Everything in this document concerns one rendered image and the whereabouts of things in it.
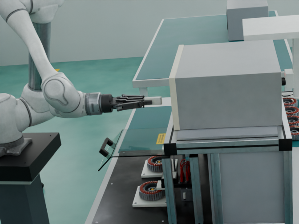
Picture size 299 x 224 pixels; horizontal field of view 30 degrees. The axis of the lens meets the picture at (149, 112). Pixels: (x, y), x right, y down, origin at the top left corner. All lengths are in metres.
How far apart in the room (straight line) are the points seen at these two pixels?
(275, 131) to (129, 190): 0.73
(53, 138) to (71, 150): 1.82
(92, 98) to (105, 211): 0.46
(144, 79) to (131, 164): 1.30
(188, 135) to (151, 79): 1.81
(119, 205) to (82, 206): 1.58
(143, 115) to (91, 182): 1.10
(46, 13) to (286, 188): 1.28
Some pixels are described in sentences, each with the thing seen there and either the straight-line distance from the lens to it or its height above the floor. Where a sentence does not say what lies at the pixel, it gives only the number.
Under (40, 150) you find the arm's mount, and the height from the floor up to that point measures 0.83.
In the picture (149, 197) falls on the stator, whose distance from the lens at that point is 2.27.
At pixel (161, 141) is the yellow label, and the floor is 1.07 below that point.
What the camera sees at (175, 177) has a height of 0.87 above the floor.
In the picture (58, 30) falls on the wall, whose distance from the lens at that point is 7.22.
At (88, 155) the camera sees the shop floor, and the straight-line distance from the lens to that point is 4.56.
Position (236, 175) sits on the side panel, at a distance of 2.02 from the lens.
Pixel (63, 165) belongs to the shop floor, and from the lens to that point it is 4.48.
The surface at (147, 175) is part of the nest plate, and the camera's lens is 2.47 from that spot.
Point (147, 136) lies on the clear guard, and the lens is 2.16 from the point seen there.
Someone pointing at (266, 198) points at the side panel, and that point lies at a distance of 2.07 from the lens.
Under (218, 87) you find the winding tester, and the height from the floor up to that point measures 1.27.
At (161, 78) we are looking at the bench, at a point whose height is 0.75.
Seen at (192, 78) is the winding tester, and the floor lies 1.31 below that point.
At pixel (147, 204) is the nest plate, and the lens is 2.26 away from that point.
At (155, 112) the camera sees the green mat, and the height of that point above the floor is 0.75.
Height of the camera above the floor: 1.95
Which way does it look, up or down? 22 degrees down
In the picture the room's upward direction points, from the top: 7 degrees counter-clockwise
